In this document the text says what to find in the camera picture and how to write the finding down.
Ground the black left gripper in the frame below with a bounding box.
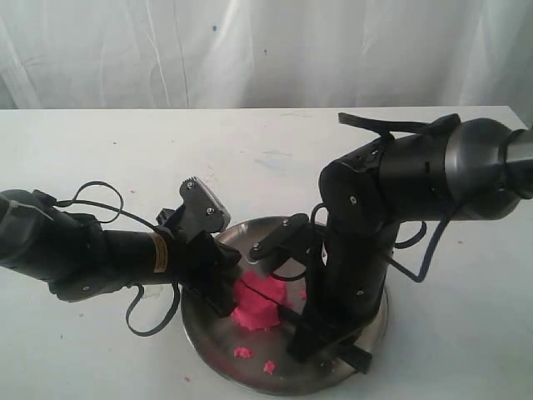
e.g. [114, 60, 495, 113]
[157, 207, 242, 318]

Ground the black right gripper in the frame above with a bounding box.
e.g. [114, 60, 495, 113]
[286, 217, 396, 373]

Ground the pink dough lump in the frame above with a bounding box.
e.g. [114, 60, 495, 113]
[231, 269, 288, 331]

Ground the black serrated knife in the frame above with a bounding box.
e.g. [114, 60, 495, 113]
[245, 282, 371, 374]

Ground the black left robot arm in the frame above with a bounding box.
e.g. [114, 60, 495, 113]
[1, 184, 241, 317]

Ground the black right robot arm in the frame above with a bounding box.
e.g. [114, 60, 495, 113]
[287, 113, 532, 371]

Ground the round steel plate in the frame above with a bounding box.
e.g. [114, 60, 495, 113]
[181, 216, 389, 396]

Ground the pink crumb front left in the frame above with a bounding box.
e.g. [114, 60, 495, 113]
[233, 346, 253, 359]

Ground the white backdrop curtain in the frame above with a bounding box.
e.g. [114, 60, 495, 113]
[1, 1, 532, 113]

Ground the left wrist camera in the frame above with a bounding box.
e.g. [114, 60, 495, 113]
[178, 177, 231, 240]

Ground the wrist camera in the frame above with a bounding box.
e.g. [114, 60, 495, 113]
[247, 213, 311, 277]
[178, 177, 231, 240]

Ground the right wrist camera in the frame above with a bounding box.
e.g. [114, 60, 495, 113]
[247, 213, 311, 277]

